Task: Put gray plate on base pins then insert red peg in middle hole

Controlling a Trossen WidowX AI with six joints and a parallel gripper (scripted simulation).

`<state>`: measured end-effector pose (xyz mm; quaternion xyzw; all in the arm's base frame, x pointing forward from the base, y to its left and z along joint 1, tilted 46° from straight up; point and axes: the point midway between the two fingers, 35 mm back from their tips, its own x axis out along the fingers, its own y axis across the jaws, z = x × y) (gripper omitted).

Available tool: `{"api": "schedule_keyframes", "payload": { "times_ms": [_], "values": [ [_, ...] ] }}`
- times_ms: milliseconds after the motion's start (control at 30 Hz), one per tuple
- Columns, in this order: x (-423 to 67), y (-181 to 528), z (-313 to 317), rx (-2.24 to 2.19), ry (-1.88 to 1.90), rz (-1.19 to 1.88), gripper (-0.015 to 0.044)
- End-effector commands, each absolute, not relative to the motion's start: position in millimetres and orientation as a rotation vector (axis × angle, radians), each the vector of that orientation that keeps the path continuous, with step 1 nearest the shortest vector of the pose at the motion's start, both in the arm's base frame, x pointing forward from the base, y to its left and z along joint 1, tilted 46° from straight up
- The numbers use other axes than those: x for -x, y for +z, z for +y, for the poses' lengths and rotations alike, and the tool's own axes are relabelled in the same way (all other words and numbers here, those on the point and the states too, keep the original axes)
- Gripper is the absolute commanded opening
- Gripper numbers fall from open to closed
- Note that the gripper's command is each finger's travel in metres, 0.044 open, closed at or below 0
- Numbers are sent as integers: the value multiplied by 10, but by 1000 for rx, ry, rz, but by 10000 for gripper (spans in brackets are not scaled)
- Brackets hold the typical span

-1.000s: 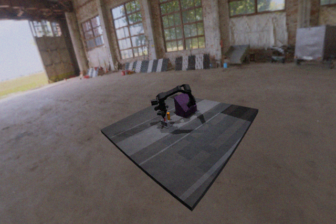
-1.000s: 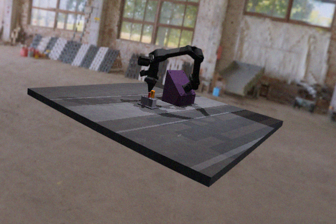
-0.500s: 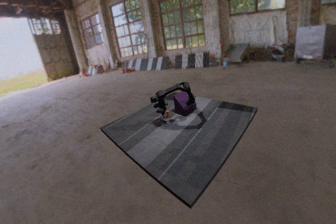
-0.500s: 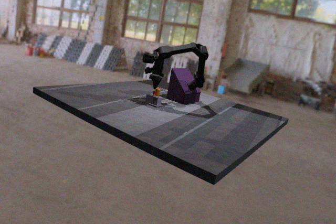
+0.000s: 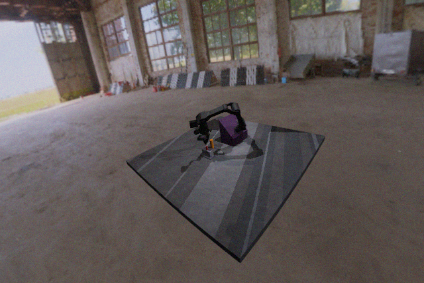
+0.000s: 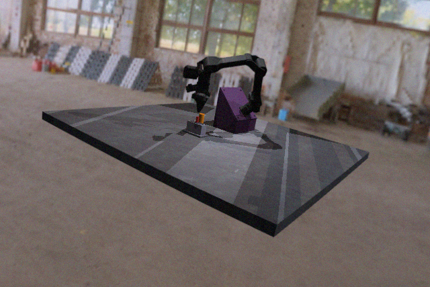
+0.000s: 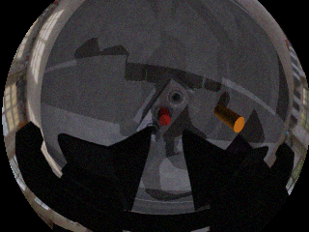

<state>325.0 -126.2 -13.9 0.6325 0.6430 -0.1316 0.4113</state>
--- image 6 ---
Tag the orange cylinder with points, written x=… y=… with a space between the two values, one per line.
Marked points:
x=201 y=118

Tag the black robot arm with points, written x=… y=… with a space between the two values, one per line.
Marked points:
x=212 y=64

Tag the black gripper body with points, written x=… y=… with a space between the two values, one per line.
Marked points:
x=203 y=90

